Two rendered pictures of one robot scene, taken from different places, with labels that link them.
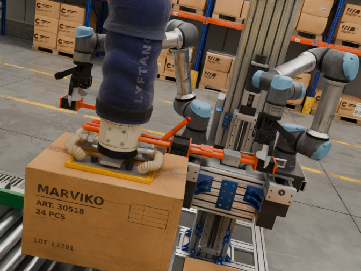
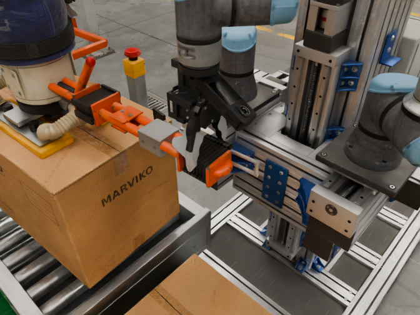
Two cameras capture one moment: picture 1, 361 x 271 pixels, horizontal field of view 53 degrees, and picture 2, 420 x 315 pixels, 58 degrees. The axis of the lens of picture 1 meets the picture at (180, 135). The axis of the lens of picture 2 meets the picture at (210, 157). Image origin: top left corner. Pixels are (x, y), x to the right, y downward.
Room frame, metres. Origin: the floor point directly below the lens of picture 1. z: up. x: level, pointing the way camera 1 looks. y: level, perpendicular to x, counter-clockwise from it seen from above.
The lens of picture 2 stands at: (0.93, -0.74, 1.69)
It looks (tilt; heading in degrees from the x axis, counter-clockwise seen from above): 39 degrees down; 39
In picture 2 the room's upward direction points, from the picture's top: straight up
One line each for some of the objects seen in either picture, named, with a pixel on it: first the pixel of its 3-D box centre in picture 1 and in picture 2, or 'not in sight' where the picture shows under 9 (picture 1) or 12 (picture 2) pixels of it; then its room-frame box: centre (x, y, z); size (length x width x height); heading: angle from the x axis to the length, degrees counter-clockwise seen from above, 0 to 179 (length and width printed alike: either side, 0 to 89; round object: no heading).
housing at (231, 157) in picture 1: (231, 157); (159, 137); (1.38, -0.22, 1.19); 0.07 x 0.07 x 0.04; 0
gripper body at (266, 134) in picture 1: (266, 128); (196, 91); (1.39, -0.33, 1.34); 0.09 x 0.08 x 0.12; 91
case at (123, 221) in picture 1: (110, 201); (70, 164); (1.38, 0.24, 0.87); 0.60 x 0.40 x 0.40; 90
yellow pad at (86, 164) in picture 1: (111, 165); (22, 120); (1.29, 0.24, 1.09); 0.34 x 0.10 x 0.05; 90
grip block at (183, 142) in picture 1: (180, 145); (97, 104); (1.38, -0.01, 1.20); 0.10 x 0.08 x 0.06; 0
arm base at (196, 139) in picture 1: (194, 134); (235, 79); (1.88, -0.08, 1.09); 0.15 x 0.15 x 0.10
